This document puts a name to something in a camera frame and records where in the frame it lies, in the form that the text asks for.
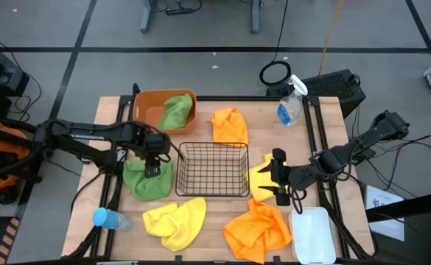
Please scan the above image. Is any black hanging coiled cable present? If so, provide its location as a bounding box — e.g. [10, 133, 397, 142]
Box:
[258, 0, 292, 88]

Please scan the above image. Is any printed paper sheet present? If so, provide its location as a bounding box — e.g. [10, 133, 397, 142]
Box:
[364, 184, 406, 242]

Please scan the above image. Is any green microfiber towel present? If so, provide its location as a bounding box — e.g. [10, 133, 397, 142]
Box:
[157, 93, 194, 130]
[122, 158, 175, 202]

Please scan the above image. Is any grey desk leg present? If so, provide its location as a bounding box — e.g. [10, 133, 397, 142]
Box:
[250, 0, 262, 35]
[139, 0, 155, 34]

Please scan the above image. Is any black metal beam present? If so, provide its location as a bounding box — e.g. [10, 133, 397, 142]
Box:
[365, 189, 431, 265]

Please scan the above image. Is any glass cleaner spray bottle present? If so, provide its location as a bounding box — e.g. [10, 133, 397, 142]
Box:
[276, 74, 309, 127]

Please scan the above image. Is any black aluminium table frame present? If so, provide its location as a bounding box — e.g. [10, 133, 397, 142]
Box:
[62, 82, 380, 265]

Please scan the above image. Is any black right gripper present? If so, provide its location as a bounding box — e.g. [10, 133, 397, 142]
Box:
[257, 148, 318, 207]

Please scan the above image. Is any blue-capped water bottle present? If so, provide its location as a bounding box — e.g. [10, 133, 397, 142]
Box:
[92, 207, 133, 232]

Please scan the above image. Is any black wire basket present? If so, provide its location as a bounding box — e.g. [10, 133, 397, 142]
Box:
[175, 141, 250, 198]

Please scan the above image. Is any orange microfiber towel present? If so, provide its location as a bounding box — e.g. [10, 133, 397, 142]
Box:
[222, 198, 292, 265]
[211, 107, 250, 147]

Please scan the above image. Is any orange plastic basket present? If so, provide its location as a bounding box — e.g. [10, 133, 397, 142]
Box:
[132, 88, 197, 135]

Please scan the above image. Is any white plastic basket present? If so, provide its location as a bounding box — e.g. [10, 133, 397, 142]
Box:
[288, 206, 338, 265]

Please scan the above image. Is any black power strip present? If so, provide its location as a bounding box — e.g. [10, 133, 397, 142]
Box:
[164, 7, 195, 17]

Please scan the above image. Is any yellow hanging cable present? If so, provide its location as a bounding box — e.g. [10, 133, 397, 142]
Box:
[317, 0, 346, 77]

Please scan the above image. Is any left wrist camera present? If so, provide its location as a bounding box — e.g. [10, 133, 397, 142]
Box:
[144, 158, 161, 179]

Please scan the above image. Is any yellow microfiber towel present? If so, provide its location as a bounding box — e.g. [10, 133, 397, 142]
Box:
[141, 197, 208, 252]
[247, 152, 288, 203]

